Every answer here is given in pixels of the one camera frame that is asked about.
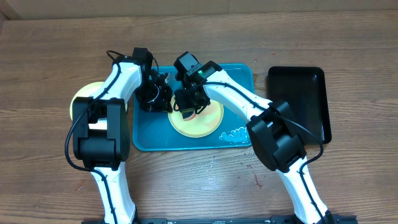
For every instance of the black plastic tray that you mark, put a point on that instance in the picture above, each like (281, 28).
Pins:
(304, 89)

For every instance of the teal plastic tray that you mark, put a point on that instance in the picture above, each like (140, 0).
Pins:
(154, 132)

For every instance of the pink green sponge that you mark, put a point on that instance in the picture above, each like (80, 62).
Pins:
(188, 115)

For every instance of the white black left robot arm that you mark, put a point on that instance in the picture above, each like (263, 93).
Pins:
(100, 134)

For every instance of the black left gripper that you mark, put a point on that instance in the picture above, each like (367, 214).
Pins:
(164, 105)

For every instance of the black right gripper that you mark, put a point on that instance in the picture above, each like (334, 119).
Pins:
(183, 94)

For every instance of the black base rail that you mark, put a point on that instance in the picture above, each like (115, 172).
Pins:
(276, 219)

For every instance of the yellow-green plate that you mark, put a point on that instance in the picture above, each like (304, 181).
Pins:
(90, 89)
(202, 124)

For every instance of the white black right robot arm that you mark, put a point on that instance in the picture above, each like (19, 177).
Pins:
(278, 141)

